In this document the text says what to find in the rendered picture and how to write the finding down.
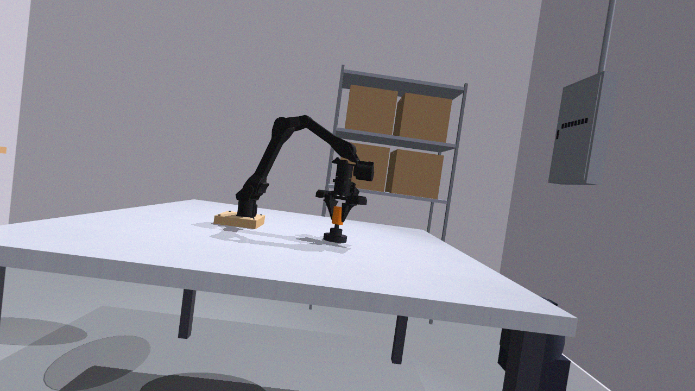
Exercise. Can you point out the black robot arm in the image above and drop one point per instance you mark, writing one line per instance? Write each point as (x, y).
(282, 130)

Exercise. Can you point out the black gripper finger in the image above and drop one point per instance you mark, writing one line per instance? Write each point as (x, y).
(346, 209)
(330, 205)

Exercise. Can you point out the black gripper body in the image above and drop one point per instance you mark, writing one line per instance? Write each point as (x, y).
(342, 188)

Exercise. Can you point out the orange knob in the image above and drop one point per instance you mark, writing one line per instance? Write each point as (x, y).
(337, 215)

